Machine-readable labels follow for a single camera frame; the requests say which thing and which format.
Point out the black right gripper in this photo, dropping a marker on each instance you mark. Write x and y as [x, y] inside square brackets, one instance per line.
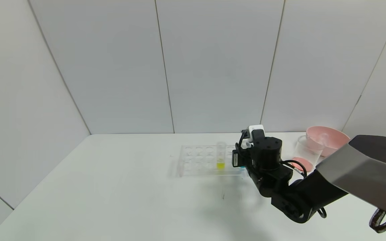
[236, 158]

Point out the red pigment test tube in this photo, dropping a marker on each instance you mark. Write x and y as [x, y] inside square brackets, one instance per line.
[323, 139]

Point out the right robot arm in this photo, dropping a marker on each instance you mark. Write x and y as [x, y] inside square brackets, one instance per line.
[364, 170]

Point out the yellow pigment test tube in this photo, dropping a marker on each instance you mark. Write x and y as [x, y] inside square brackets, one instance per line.
[220, 164]

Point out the clear plastic test tube rack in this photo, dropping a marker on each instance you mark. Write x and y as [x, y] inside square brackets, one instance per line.
[199, 159]

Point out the clear plastic beaker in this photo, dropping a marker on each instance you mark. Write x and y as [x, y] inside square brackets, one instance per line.
[305, 154]

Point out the pink bowl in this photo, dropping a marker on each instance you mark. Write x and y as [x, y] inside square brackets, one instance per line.
[337, 139]

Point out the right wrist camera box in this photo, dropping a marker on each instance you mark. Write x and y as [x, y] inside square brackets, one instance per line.
[256, 131]

